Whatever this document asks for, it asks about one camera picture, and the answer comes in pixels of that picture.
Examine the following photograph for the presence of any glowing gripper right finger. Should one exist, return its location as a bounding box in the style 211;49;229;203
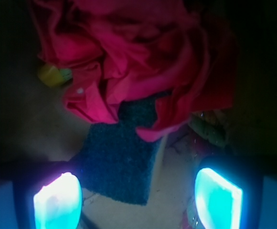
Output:
194;168;243;229

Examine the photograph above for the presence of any crumpled red cloth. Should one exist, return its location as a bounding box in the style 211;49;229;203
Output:
29;0;238;142

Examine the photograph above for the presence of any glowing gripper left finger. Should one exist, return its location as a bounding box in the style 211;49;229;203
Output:
33;172;82;229

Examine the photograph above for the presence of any green and yellow sponge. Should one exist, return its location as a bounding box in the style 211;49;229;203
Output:
70;92;167;206

